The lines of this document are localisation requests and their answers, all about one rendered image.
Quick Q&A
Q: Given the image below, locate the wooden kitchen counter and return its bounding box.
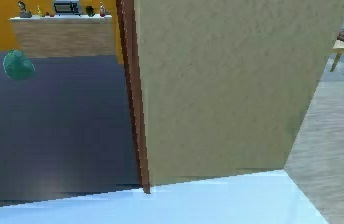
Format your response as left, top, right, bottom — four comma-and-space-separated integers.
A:
9, 14, 118, 59

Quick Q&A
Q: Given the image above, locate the silver microwave oven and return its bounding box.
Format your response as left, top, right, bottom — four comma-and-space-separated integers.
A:
52, 0, 82, 16

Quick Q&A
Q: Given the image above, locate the green crumpled cloth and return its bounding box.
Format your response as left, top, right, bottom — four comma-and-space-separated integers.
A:
2, 49, 36, 81

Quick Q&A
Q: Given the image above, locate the grey statuette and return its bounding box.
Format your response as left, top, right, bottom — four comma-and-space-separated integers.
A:
17, 0, 33, 19

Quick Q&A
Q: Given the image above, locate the brown door frame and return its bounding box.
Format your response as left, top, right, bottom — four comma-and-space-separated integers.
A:
115, 0, 152, 195

